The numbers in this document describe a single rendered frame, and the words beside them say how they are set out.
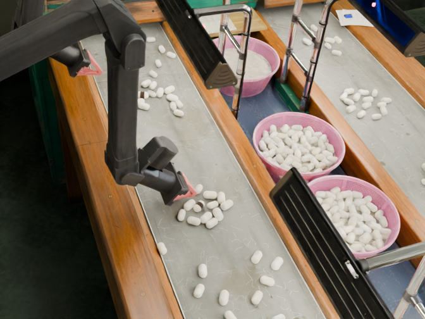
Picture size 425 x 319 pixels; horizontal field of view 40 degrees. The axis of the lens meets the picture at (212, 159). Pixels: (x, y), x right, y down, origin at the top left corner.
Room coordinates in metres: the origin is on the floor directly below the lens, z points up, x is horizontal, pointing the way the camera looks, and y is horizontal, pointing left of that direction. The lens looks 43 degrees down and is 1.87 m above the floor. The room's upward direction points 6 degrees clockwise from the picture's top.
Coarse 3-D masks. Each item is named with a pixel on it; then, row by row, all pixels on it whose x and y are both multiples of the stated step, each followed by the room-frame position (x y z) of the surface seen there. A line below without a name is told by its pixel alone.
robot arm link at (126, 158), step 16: (112, 48) 0.91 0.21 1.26; (128, 48) 0.86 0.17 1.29; (144, 48) 0.88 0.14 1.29; (112, 64) 0.89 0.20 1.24; (128, 64) 0.87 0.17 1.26; (144, 64) 0.89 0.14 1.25; (112, 80) 0.90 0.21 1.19; (128, 80) 0.91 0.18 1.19; (112, 96) 0.91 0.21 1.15; (128, 96) 0.91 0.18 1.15; (112, 112) 0.91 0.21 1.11; (128, 112) 0.91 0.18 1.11; (112, 128) 0.91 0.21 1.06; (128, 128) 0.92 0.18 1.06; (112, 144) 0.92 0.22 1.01; (128, 144) 0.92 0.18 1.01; (112, 160) 0.92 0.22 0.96; (128, 160) 0.92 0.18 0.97
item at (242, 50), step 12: (228, 0) 1.52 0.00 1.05; (192, 12) 1.33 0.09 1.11; (204, 12) 1.33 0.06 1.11; (216, 12) 1.35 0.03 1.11; (228, 12) 1.35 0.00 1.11; (228, 36) 1.48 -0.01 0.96; (240, 48) 1.39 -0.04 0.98; (240, 60) 1.39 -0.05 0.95; (240, 72) 1.39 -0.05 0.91; (240, 84) 1.38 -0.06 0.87; (240, 96) 1.39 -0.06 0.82
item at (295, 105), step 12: (300, 0) 1.62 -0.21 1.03; (336, 0) 1.49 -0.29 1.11; (324, 12) 1.49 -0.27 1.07; (300, 24) 1.59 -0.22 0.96; (324, 24) 1.49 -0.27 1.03; (288, 36) 1.63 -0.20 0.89; (312, 36) 1.52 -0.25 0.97; (288, 48) 1.62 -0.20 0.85; (288, 60) 1.62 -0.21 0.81; (312, 60) 1.49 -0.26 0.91; (312, 72) 1.49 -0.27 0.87; (276, 84) 1.64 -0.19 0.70; (288, 96) 1.56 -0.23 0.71; (300, 108) 1.49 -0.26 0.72
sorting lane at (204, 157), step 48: (96, 48) 1.67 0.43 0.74; (192, 96) 1.47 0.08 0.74; (144, 144) 1.22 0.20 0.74; (192, 144) 1.24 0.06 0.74; (144, 192) 1.04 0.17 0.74; (240, 192) 1.08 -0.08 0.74; (192, 240) 0.90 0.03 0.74; (240, 240) 0.92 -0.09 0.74; (192, 288) 0.76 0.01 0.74; (240, 288) 0.78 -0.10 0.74; (288, 288) 0.79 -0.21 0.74
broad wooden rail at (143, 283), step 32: (64, 96) 1.37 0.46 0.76; (96, 96) 1.39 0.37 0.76; (64, 128) 1.39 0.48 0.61; (96, 128) 1.24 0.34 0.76; (96, 160) 1.11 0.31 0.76; (96, 192) 1.00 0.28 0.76; (128, 192) 1.01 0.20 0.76; (96, 224) 0.95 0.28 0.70; (128, 224) 0.91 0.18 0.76; (128, 256) 0.81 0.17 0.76; (160, 256) 0.84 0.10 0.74; (128, 288) 0.73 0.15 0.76; (160, 288) 0.74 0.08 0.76
